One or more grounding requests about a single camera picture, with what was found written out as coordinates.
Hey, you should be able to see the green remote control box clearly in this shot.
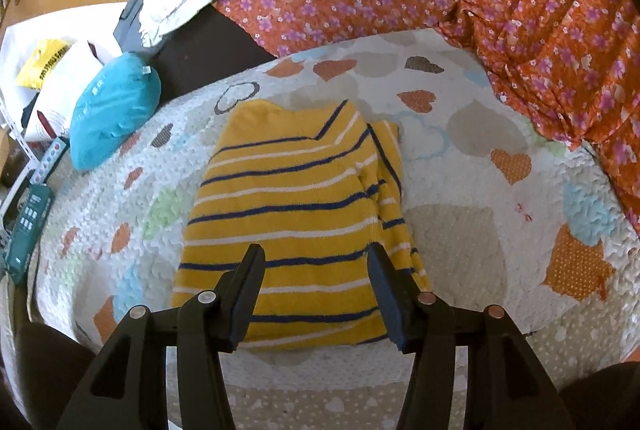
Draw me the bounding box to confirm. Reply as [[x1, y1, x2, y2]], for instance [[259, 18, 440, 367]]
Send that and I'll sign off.
[[4, 184, 54, 285]]

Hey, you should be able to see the yellow striped knit sweater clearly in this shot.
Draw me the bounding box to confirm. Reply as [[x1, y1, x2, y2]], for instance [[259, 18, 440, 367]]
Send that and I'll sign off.
[[171, 100, 428, 349]]

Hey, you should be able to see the teal small pillow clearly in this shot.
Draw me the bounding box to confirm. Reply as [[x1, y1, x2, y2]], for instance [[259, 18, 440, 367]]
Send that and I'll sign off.
[[70, 52, 162, 171]]

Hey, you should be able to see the orange floral bed sheet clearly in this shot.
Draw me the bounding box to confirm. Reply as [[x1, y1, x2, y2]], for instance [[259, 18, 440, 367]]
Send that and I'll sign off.
[[216, 0, 639, 222]]

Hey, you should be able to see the white strip with dots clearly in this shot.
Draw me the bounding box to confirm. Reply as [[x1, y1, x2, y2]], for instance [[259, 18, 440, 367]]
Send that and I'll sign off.
[[29, 138, 68, 185]]

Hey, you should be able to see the yellow plastic bag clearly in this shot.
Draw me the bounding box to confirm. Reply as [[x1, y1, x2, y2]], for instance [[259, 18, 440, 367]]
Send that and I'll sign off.
[[16, 39, 72, 90]]

